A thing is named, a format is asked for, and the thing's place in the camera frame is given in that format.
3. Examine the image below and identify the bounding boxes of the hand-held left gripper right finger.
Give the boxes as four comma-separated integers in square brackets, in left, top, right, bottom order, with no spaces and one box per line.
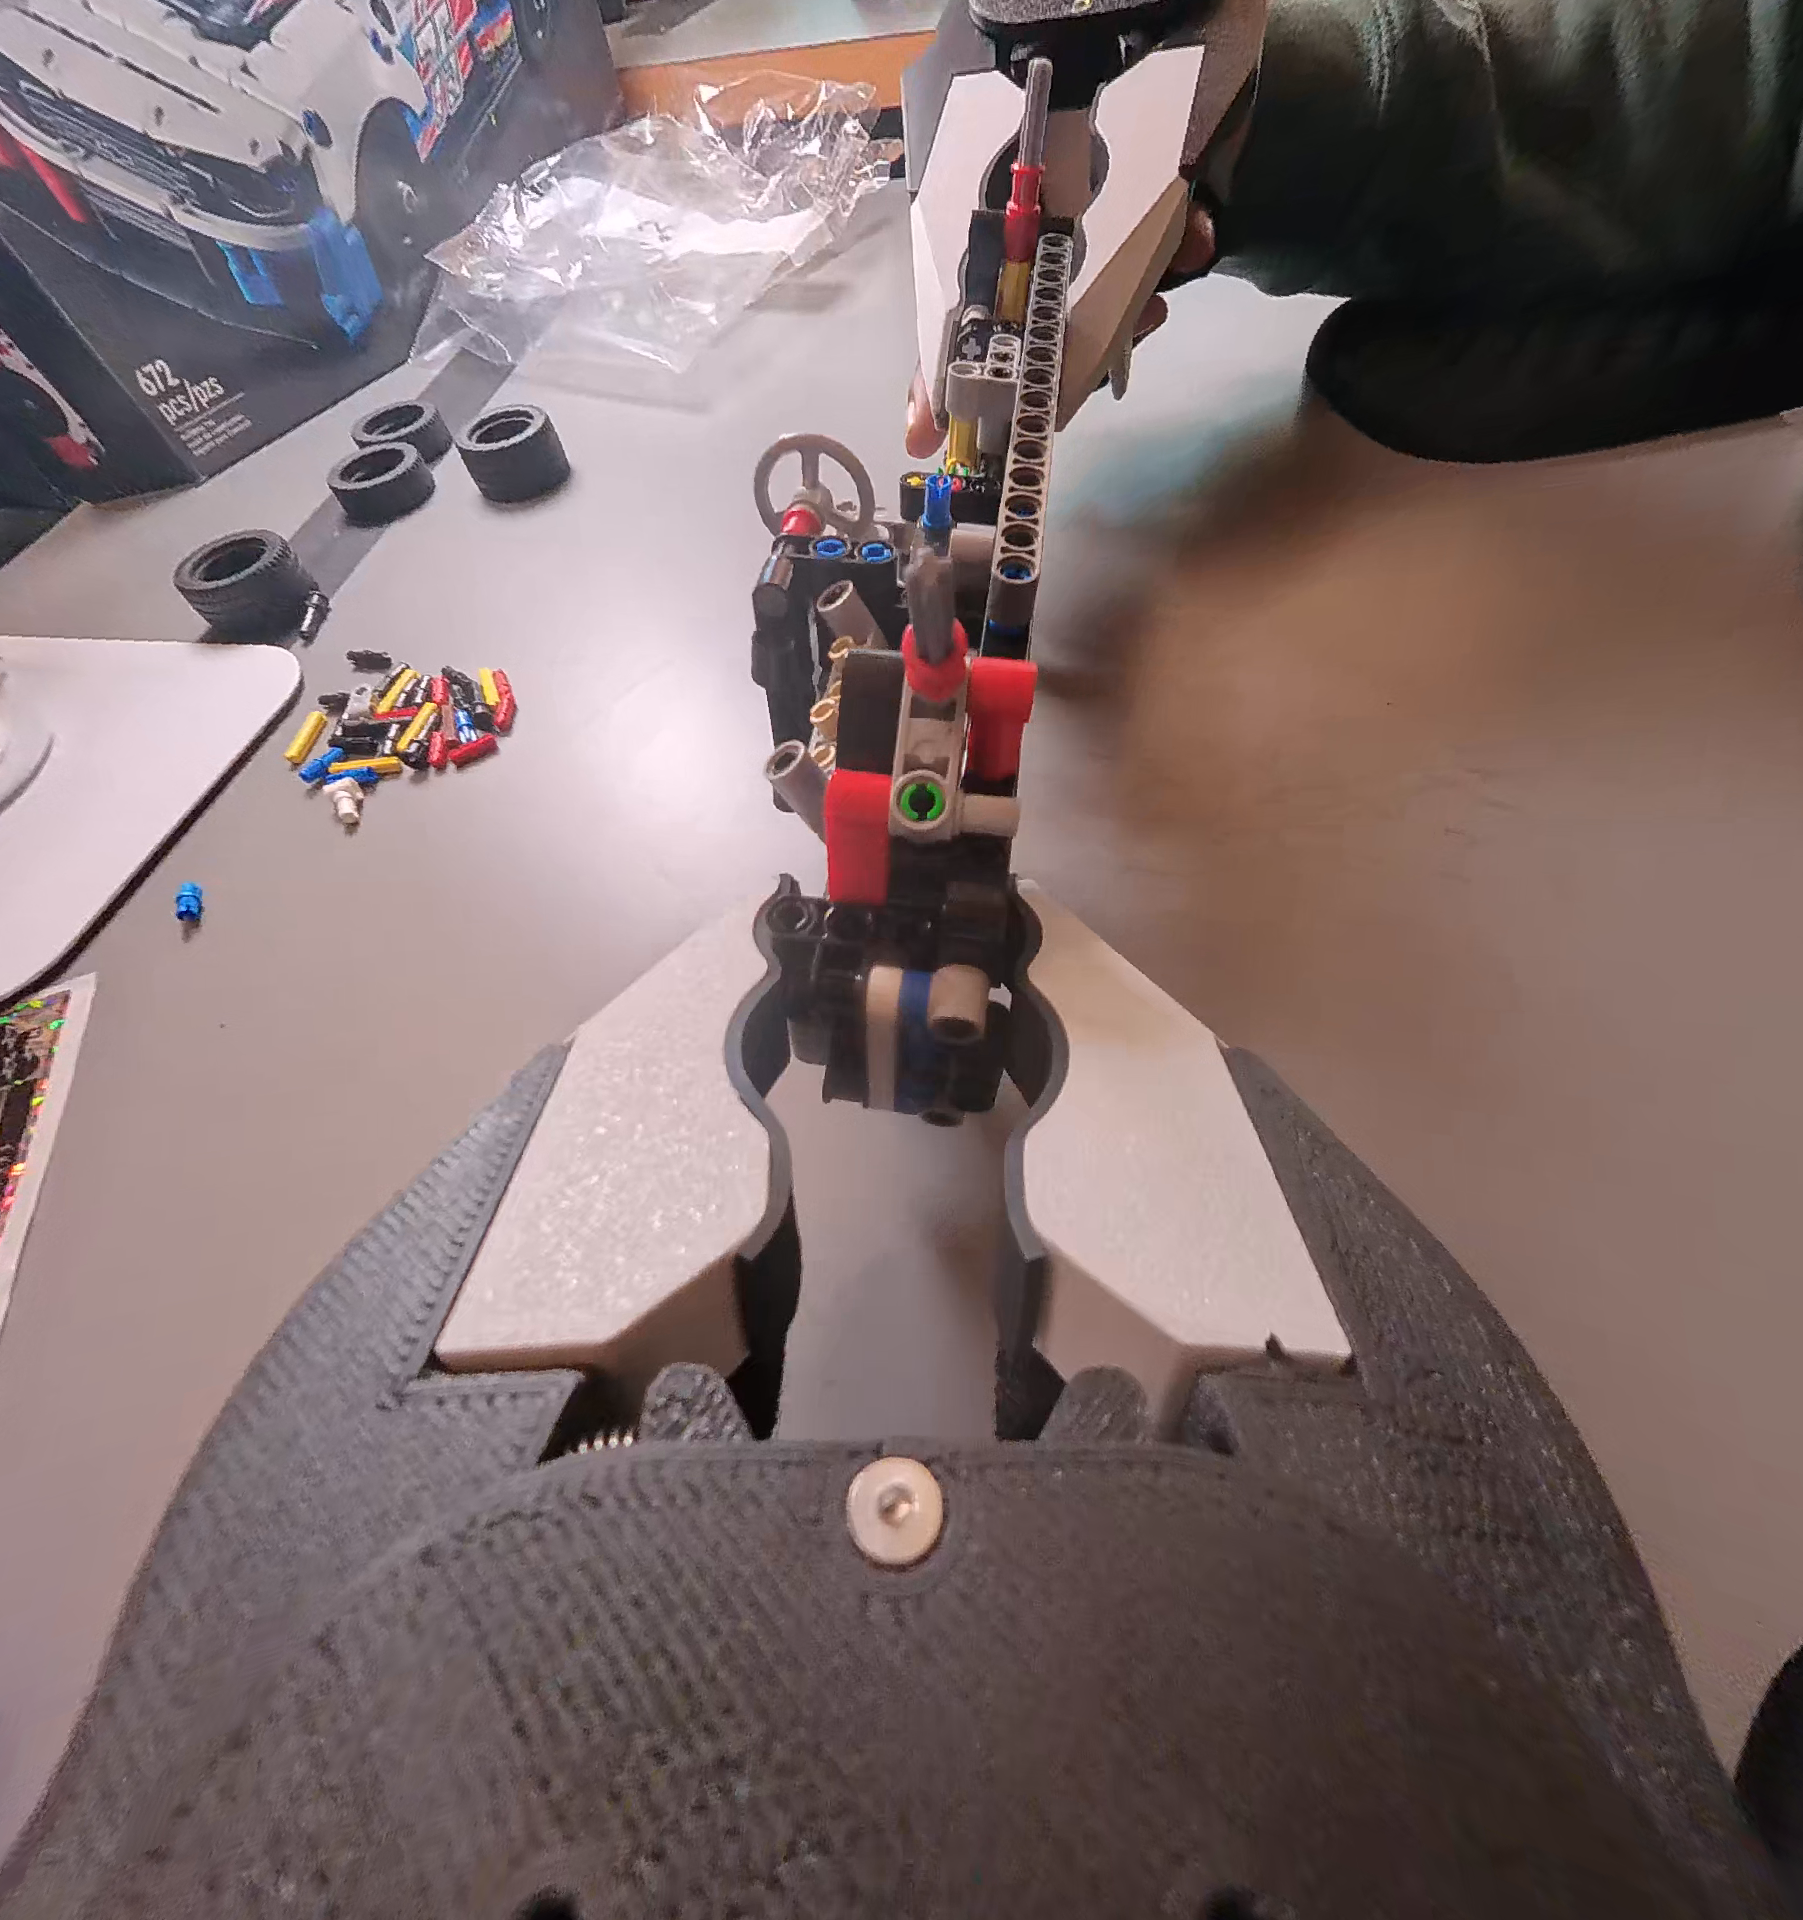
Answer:
[991,881,1357,1441]

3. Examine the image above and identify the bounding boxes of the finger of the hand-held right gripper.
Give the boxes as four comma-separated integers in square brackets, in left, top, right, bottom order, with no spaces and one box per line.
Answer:
[903,56,1035,426]
[1057,41,1216,427]

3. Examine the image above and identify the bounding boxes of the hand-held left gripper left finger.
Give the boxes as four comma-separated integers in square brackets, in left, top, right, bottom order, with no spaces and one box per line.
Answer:
[431,891,803,1441]

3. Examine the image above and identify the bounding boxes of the lego car chassis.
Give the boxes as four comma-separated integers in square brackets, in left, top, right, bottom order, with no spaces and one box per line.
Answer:
[752,56,1072,1123]

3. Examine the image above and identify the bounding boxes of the person's right forearm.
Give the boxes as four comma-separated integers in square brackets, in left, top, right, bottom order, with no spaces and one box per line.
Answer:
[1216,0,1803,467]

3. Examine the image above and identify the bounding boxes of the pile of lego pins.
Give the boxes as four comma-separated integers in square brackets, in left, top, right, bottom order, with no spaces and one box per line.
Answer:
[287,661,519,786]

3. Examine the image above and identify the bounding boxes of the black lego set box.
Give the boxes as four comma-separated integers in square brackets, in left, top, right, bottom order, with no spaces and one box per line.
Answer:
[0,0,626,504]

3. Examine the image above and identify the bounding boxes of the person's right hand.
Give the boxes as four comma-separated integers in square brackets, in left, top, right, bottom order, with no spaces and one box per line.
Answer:
[1159,176,1221,292]

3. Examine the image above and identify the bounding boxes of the clear plastic bag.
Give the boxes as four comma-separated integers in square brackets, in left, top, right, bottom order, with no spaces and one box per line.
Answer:
[424,74,905,414]

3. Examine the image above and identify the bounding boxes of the black rubber tire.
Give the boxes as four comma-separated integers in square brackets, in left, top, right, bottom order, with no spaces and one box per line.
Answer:
[456,405,574,504]
[327,444,439,528]
[173,532,310,639]
[349,398,456,467]

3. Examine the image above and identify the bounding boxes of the colourful sticker sheet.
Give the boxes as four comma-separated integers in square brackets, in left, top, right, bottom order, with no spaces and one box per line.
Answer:
[0,973,99,1546]

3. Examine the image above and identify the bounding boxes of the white stand base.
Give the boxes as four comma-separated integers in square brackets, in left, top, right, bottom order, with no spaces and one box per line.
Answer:
[0,586,305,1022]

